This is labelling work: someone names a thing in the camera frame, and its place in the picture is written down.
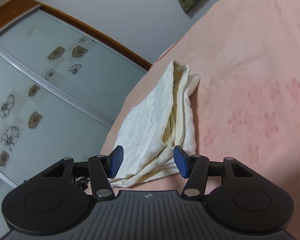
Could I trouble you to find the white lace pants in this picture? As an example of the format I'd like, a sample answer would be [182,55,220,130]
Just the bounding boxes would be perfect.
[110,60,200,188]

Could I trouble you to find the frosted glass wardrobe doors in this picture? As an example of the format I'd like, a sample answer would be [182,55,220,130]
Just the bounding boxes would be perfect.
[0,9,145,238]

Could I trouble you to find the pink floral bed blanket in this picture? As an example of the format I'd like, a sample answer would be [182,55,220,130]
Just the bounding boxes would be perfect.
[101,0,300,239]

